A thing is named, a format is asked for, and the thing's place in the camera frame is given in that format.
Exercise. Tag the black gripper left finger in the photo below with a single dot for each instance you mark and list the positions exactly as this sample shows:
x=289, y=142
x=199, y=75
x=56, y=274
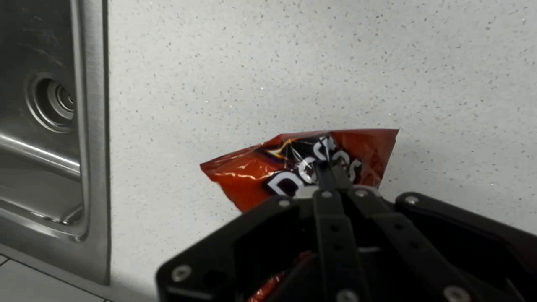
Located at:
x=330, y=246

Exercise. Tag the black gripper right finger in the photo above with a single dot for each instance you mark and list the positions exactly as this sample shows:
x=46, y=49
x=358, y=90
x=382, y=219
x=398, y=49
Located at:
x=437, y=252

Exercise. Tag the red Doritos chip packet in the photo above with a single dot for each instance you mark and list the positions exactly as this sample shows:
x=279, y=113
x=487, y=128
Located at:
x=246, y=174

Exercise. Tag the stainless steel double sink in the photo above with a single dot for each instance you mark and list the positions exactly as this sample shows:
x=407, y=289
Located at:
x=34, y=168

